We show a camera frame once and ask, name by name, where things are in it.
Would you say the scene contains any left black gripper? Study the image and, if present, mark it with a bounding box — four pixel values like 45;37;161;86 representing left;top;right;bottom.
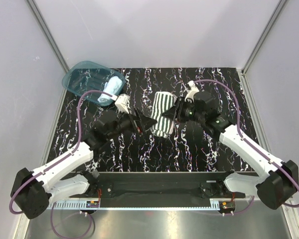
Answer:
107;108;157;140

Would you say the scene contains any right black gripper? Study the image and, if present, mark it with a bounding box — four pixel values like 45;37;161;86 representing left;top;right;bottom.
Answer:
162;97;205;124

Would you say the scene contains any black white striped towel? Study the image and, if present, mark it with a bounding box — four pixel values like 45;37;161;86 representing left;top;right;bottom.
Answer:
150;92;176;138

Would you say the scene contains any light blue towel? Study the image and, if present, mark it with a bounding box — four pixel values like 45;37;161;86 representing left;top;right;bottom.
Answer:
98;76;123;105

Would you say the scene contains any teal transparent plastic bin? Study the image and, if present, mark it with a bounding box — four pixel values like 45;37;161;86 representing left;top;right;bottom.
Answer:
62;61;126;107

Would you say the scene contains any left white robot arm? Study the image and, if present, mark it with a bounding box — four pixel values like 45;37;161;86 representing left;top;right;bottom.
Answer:
9;109;157;219

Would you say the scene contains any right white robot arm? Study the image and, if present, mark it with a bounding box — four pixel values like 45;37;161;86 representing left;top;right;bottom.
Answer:
162;91;299;210

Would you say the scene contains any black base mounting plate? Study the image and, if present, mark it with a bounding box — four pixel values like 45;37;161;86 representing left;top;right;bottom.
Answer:
85;172;245;199

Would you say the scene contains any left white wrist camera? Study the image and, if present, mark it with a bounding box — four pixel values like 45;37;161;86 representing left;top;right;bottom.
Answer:
115;94;130;114

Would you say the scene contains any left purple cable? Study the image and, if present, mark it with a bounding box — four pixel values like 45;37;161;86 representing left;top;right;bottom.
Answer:
9;90;120;239

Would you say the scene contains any purple cable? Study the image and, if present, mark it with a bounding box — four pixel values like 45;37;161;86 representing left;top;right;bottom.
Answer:
9;90;120;239
193;79;299;216

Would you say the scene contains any white slotted cable duct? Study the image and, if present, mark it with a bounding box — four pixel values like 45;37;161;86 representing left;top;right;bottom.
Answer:
48;199;220;211

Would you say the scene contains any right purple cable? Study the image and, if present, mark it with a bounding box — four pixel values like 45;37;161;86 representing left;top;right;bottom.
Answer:
193;79;299;216

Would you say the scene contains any right aluminium frame post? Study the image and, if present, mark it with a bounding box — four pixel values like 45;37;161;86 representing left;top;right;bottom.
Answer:
241;0;289;75

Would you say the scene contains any aluminium frame post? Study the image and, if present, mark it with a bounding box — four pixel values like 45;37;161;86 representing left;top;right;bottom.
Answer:
25;0;69;73
241;0;289;75

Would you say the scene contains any left aluminium frame post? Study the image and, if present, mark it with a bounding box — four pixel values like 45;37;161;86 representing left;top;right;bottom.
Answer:
25;0;69;73

